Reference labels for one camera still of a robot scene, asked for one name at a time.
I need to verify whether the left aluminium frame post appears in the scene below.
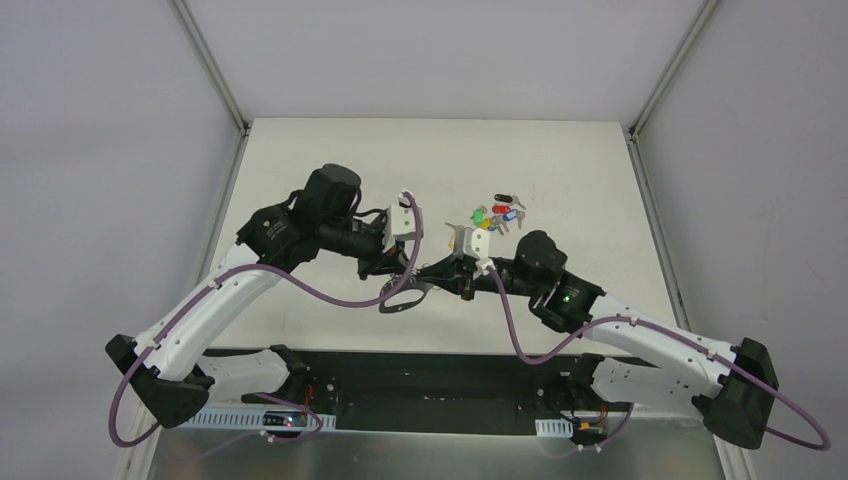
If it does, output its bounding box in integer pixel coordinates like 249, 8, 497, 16
167, 0, 250, 137

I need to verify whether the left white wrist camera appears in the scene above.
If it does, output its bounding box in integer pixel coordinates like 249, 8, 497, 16
384, 189, 420, 245

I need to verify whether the right aluminium frame post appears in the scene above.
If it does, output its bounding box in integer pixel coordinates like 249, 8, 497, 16
628, 0, 723, 142

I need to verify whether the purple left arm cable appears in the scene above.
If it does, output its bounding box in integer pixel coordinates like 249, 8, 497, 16
108, 192, 425, 449

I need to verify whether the white slotted bracket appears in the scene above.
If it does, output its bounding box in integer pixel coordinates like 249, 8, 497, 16
180, 405, 337, 432
535, 418, 574, 439

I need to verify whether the left white slotted bracket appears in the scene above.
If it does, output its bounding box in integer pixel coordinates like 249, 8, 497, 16
180, 405, 337, 432

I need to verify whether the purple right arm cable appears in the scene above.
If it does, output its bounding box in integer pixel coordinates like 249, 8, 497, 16
483, 263, 832, 452

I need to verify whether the yellow tagged key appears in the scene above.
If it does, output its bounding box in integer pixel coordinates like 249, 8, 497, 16
445, 222, 464, 250

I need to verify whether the right white slotted bracket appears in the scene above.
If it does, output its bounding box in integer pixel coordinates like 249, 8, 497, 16
535, 418, 574, 439

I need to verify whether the aluminium frame post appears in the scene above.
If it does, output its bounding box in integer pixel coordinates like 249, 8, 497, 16
628, 0, 723, 142
167, 0, 250, 137

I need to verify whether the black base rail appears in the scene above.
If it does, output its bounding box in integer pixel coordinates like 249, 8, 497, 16
270, 350, 603, 436

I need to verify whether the left green circuit board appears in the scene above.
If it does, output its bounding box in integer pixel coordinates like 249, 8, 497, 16
263, 411, 309, 428

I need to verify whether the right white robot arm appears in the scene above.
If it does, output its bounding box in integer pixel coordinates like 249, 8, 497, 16
417, 229, 779, 450

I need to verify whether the green tagged key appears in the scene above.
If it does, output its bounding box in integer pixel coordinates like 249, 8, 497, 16
470, 205, 489, 228

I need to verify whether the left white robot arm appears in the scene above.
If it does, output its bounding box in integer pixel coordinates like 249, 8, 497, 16
105, 164, 423, 429

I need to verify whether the yellow capped key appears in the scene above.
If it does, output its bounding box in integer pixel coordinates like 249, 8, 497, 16
478, 215, 509, 235

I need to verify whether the blue tagged key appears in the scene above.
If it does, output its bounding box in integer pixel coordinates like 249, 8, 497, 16
501, 209, 526, 229

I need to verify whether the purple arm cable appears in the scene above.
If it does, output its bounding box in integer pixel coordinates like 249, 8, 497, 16
483, 263, 832, 452
108, 192, 425, 449

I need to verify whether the black tagged key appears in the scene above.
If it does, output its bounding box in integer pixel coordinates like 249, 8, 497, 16
493, 193, 526, 210

